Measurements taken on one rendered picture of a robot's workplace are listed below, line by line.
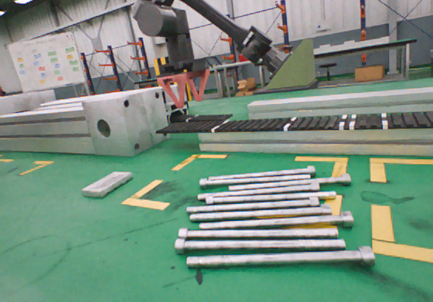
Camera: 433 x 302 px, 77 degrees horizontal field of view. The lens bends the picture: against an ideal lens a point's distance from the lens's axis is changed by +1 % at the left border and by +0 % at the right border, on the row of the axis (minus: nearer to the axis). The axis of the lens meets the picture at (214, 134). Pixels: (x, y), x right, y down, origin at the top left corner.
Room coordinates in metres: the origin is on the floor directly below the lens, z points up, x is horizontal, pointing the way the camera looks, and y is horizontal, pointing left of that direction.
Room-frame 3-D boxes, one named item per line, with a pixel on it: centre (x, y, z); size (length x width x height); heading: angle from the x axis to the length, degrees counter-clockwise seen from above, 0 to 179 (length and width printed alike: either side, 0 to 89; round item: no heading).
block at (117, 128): (0.49, 0.14, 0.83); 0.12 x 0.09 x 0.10; 148
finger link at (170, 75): (0.62, 0.06, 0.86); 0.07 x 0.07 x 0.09; 58
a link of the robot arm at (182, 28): (0.63, 0.05, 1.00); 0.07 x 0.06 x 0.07; 156
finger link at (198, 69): (0.66, 0.03, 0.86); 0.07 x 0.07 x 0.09; 58
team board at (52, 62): (5.90, 3.11, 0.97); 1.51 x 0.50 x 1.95; 79
